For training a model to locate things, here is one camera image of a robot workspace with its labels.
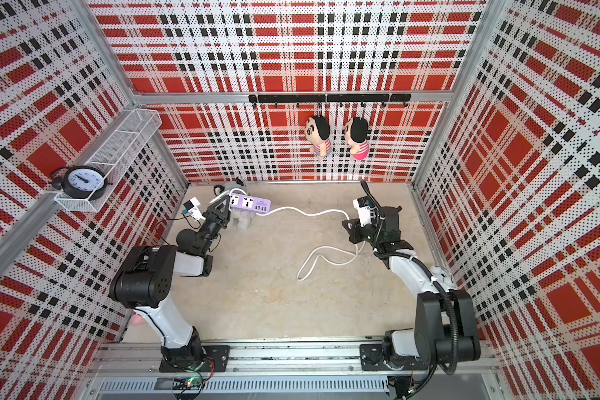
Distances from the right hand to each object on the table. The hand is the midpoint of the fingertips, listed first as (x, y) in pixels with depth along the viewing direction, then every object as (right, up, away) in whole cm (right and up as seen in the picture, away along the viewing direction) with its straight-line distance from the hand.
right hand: (348, 221), depth 86 cm
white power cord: (-15, -12, +13) cm, 23 cm away
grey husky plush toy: (-41, 0, +16) cm, 44 cm away
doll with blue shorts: (-11, +33, +5) cm, 35 cm away
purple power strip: (-34, +7, -2) cm, 35 cm away
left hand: (-39, +9, -2) cm, 40 cm away
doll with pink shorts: (+4, +33, +9) cm, 35 cm away
